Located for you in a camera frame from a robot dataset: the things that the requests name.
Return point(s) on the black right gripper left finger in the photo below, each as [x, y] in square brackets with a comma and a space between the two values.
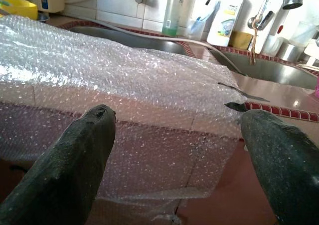
[62, 172]

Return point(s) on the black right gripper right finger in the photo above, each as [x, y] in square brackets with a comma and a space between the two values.
[286, 172]

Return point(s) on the steel bowl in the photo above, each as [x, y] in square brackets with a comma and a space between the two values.
[43, 16]

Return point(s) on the pink object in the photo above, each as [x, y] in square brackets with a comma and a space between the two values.
[317, 87]

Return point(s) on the steel sink basin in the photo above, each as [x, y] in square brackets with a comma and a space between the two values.
[149, 45]
[274, 72]

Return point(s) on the clear bubble wrap sheet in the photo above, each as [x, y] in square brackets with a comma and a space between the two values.
[124, 85]

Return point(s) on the steel cup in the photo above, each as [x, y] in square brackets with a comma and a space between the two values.
[290, 51]

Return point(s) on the white bottle red dot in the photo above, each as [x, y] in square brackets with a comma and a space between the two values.
[279, 35]

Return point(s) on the clear plastic container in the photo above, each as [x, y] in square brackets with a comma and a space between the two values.
[304, 33]

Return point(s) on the yellow sponge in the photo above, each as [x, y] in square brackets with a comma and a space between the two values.
[240, 39]

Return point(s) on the clear plastic cup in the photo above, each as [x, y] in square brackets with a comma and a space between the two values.
[197, 31]

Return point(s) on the white detergent bottle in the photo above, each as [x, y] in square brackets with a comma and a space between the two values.
[224, 10]

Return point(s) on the blue toothbrush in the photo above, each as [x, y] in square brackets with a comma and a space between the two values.
[203, 19]

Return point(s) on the clear bottle green liquid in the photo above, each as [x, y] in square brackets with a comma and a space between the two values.
[174, 15]

